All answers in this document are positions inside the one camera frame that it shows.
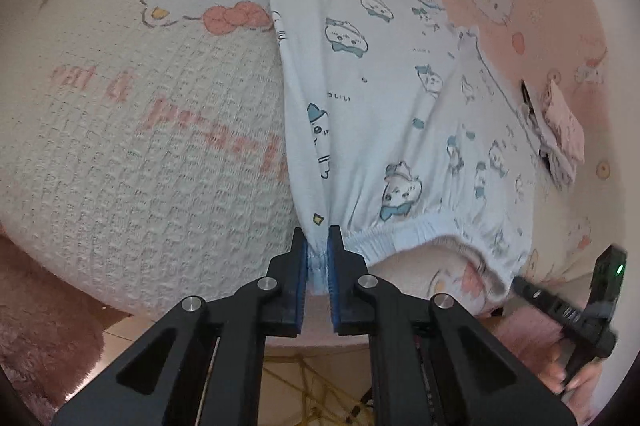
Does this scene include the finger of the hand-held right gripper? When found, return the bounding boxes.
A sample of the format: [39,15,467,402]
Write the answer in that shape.
[512,275,576,324]

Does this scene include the white folded garment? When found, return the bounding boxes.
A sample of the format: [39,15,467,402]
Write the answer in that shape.
[520,104,578,192]

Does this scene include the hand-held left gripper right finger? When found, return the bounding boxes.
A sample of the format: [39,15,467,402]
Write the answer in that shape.
[326,225,576,426]

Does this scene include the pink and white printed sofa cover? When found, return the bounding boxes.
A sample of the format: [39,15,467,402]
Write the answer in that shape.
[0,0,640,349]

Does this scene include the yellow wire rack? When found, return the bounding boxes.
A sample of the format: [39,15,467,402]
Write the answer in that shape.
[260,353,376,426]

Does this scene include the light blue printed pajama pants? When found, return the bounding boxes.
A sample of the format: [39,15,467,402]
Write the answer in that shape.
[265,0,538,302]

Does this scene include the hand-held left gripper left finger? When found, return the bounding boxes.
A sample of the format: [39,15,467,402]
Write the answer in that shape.
[51,227,308,426]

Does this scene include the pink fluffy robe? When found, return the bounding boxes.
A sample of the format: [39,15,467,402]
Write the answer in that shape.
[0,236,568,412]

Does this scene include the person's right hand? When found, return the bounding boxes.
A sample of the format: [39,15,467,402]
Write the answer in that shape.
[537,341,601,402]

